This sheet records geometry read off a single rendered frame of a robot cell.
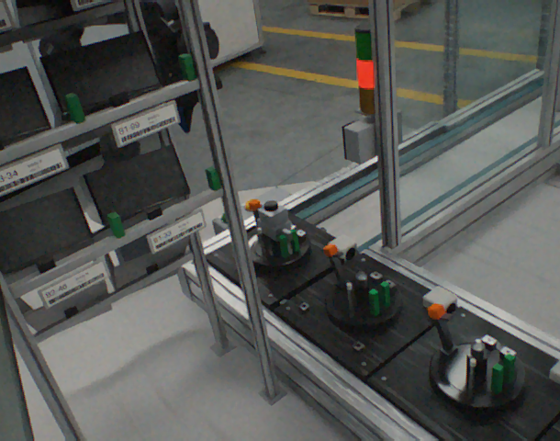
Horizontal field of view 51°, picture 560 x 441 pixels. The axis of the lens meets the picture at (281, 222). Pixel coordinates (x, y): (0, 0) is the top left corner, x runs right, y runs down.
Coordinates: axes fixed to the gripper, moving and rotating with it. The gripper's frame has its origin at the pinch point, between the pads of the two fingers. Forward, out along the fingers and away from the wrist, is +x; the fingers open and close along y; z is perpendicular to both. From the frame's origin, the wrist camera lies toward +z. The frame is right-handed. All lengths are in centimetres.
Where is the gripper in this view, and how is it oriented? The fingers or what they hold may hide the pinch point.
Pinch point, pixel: (183, 118)
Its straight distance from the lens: 125.6
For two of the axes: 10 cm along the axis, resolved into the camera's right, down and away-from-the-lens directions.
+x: 1.4, 8.3, 5.4
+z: 6.2, 3.6, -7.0
